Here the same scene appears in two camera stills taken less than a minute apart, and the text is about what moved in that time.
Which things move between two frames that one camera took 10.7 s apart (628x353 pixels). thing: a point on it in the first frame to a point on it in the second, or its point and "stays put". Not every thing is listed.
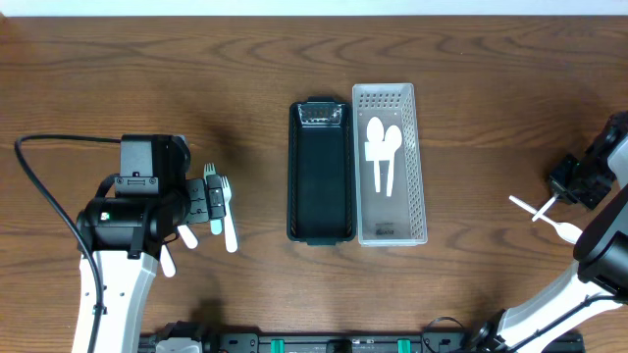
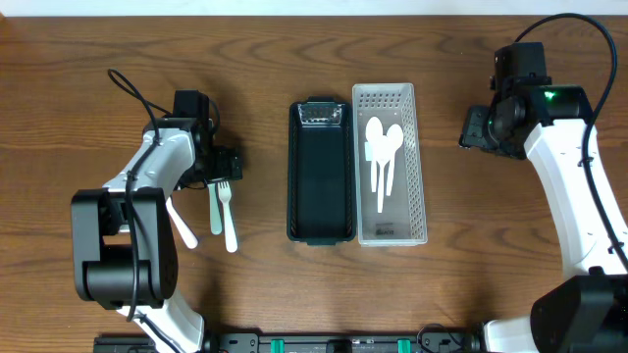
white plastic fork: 187,236 stays put
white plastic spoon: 545,208 to 383,154
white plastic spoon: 393,137 stays put
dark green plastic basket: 321,171 stays put
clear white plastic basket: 388,168 stays put
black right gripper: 575,181 to 473,129
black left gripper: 199,201 to 226,165
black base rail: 194,337 stays put
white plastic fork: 231,236 stays put
